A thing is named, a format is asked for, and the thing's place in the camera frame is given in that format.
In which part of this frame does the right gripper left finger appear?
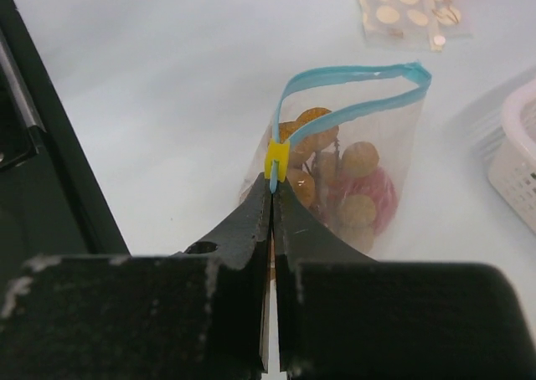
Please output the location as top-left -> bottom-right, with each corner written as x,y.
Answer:
1,176 -> 271,379

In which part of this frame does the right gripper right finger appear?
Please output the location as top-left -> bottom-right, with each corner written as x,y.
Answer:
272,182 -> 535,379

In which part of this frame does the red pomegranate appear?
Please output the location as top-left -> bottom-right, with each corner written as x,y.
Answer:
328,167 -> 399,236

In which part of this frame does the brown longan bunch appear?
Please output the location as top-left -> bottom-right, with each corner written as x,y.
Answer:
286,125 -> 380,253

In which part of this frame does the blue zipper clear bag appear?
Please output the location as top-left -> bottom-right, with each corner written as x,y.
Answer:
240,63 -> 431,254

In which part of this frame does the polka dot zip bag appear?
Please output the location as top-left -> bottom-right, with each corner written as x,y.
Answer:
358,0 -> 471,52

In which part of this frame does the white plastic basket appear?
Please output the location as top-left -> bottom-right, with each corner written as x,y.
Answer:
488,80 -> 535,229

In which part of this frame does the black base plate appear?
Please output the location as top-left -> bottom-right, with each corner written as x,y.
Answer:
1,0 -> 128,263

